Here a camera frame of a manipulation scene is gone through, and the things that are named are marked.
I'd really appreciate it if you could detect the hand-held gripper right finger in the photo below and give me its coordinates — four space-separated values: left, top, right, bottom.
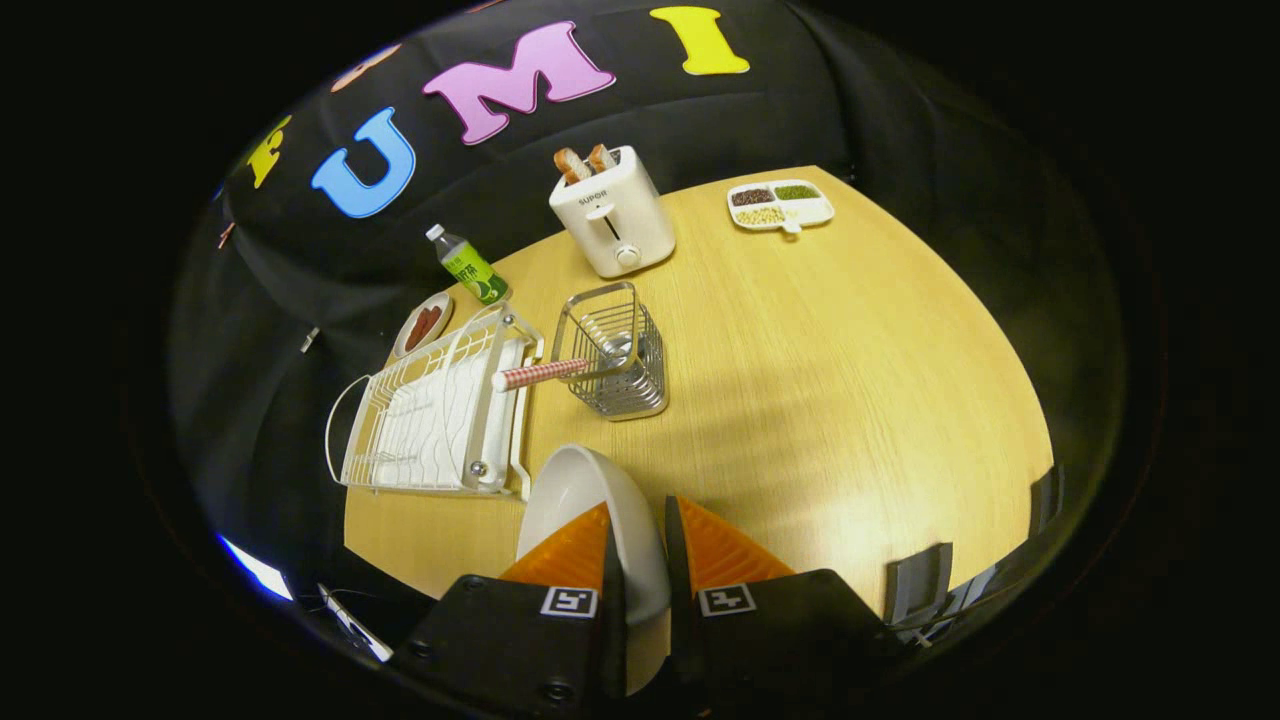
665 495 901 701

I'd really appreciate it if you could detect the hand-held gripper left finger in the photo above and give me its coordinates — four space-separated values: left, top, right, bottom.
395 500 629 716

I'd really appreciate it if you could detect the white plate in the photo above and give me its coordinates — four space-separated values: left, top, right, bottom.
516 444 671 696

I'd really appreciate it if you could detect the white wire dish rack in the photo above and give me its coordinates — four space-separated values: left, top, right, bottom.
325 303 546 501

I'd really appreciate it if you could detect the spoon with red checkered handle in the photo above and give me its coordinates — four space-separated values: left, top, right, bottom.
492 335 641 393

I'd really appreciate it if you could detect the silver wire mesh basket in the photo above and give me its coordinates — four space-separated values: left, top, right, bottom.
551 282 669 421

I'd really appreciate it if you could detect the white divided bean dish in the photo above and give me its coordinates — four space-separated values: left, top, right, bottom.
727 179 836 236

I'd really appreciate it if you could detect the small grey saucer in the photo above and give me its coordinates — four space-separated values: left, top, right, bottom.
393 291 456 359

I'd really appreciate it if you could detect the green label drink bottle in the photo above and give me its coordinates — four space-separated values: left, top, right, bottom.
425 224 511 306

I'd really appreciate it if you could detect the white toaster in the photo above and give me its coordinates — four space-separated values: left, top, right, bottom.
548 146 677 279

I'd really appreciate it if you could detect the black backdrop cloth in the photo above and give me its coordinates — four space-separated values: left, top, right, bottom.
170 0 1126 621

